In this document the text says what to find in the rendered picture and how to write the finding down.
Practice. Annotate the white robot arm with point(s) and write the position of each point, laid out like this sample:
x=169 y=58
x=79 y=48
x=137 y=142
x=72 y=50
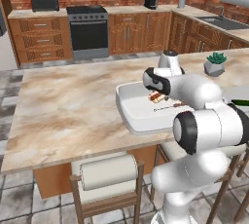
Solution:
x=197 y=117

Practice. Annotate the black toaster oven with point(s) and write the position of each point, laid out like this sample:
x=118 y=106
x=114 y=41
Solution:
x=44 y=2

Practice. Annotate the white fridge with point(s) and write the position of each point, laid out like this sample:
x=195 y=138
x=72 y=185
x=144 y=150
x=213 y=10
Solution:
x=6 y=46

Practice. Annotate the grey sink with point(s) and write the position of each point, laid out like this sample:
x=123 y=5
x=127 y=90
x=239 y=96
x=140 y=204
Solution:
x=223 y=22

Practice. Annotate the grey tupperware tray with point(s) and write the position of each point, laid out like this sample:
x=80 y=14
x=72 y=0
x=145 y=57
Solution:
x=235 y=93

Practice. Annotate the wooden stool with white cushion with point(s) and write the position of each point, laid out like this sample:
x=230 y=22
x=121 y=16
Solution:
x=243 y=198
x=107 y=176
x=173 y=151

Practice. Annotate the grey cylinder canister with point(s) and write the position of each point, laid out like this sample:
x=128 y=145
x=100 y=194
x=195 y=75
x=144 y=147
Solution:
x=182 y=0

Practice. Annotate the black coffee machine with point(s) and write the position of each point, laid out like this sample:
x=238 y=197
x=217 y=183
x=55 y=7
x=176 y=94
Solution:
x=150 y=0

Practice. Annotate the wooden cupboard run under sink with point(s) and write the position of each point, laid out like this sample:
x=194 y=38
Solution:
x=201 y=38

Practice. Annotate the wooden drawer cabinet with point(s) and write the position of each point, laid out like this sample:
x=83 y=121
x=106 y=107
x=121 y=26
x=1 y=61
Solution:
x=40 y=39

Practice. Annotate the grey tap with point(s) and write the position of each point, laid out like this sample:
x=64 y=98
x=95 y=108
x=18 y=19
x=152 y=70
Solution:
x=221 y=8

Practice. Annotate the kebab skewer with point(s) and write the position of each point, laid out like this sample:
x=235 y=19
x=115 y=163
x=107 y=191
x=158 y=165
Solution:
x=168 y=106

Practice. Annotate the wooden base cupboard run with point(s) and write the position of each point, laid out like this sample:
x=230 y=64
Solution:
x=139 y=33

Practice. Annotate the wooden island counter base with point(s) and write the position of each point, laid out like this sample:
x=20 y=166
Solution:
x=52 y=179

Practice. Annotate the green plant in grey pot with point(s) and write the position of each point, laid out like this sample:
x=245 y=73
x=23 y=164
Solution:
x=215 y=64

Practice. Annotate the brown hot dog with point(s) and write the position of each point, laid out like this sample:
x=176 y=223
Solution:
x=155 y=96

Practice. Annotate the white tupperware tray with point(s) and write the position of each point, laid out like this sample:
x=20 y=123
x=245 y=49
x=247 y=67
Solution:
x=136 y=111

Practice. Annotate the green cucumber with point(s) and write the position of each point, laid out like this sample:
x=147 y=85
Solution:
x=241 y=102

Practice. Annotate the black and grey stove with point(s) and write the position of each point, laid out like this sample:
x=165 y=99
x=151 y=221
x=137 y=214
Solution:
x=88 y=33

